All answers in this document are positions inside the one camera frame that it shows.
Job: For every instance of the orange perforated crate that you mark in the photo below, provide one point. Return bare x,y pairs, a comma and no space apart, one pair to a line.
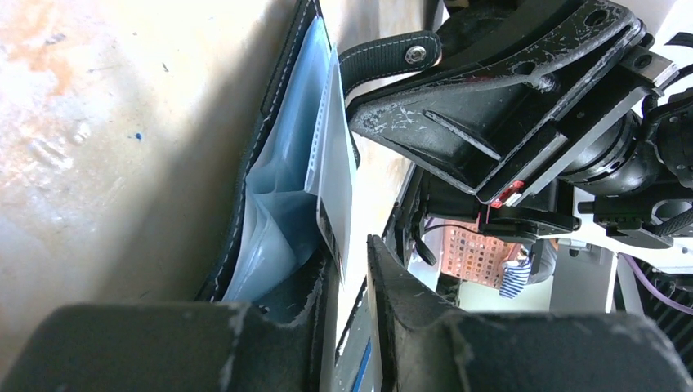
473,257

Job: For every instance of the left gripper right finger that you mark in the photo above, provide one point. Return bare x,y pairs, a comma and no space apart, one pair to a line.
412,338

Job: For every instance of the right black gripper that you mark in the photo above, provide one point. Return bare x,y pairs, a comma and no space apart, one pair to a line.
518,100

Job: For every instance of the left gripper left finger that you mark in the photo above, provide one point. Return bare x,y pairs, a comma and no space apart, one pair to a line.
295,349

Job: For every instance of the black card holder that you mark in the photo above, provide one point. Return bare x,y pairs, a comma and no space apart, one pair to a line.
273,228

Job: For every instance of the thin card seen edge-on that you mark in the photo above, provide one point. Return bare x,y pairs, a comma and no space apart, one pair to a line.
336,169

